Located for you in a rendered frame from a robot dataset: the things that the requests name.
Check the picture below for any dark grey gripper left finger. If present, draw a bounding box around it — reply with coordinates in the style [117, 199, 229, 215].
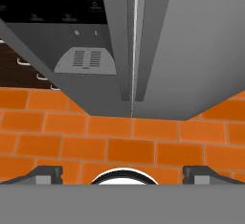
[0, 165, 64, 186]

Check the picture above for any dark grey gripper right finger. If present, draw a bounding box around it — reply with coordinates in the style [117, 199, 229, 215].
[182, 165, 245, 186]

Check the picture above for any grey fridge door with dispenser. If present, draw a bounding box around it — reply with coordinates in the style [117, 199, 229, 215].
[0, 0, 134, 118]

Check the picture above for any plain grey fridge door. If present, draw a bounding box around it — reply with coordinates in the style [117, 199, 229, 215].
[131, 0, 245, 122]

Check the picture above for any white and black round object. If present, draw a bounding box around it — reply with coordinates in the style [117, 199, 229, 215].
[90, 167, 160, 186]

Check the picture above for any dark brown drawer cabinet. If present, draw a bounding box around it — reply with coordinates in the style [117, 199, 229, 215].
[0, 40, 60, 92]

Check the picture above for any grey fridge door handle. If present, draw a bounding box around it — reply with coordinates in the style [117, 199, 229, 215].
[135, 0, 176, 102]
[100, 0, 136, 102]

